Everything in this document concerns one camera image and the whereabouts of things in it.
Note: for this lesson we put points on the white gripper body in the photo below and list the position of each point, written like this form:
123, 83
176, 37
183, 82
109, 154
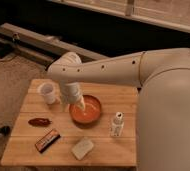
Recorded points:
70, 93

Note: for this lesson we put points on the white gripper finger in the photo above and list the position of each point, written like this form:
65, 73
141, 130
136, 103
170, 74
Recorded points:
64, 106
81, 103

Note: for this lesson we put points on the small clear bottle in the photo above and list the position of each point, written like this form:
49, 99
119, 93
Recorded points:
117, 124

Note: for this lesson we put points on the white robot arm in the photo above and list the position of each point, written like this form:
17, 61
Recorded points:
163, 111

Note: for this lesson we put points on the orange bowl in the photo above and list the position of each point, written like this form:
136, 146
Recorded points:
90, 114

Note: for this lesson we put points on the white plastic cup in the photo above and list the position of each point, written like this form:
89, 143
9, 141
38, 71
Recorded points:
47, 91

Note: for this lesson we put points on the wooden table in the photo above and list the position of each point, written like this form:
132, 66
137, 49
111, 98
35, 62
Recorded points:
107, 151

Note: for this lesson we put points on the white sponge block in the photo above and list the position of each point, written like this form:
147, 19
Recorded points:
82, 148

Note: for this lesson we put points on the black floor object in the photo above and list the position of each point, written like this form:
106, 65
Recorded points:
5, 130

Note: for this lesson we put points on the long grey rail beam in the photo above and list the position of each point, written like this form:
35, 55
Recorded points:
18, 36

